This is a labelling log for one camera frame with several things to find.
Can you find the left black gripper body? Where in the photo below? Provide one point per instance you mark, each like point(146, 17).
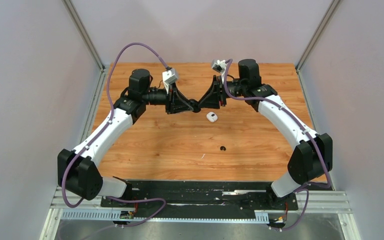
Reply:
point(171, 96)

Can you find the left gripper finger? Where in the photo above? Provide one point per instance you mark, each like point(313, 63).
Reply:
point(180, 110)
point(180, 101)

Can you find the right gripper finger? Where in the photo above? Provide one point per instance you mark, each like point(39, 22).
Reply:
point(211, 92)
point(209, 103)

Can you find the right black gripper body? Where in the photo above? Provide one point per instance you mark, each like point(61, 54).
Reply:
point(222, 94)

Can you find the white earbud charging case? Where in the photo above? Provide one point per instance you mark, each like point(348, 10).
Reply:
point(212, 117)

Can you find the black oval case cover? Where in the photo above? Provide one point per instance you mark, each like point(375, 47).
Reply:
point(195, 106)

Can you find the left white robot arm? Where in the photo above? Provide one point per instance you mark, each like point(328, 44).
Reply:
point(78, 168)

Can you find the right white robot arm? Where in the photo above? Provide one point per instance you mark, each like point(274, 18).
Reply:
point(312, 157)

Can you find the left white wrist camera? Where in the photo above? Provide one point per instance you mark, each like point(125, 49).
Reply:
point(169, 77)

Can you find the left aluminium frame post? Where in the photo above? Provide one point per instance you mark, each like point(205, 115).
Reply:
point(80, 26)

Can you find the aluminium frame post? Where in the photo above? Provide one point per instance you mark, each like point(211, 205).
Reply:
point(326, 18)
point(80, 26)

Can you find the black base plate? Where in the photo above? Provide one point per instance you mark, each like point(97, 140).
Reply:
point(211, 198)

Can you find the right aluminium frame post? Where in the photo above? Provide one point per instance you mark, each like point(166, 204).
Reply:
point(326, 18)

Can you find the slotted cable duct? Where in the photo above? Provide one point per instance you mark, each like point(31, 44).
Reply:
point(123, 216)

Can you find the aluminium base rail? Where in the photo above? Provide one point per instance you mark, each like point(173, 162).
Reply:
point(328, 216)

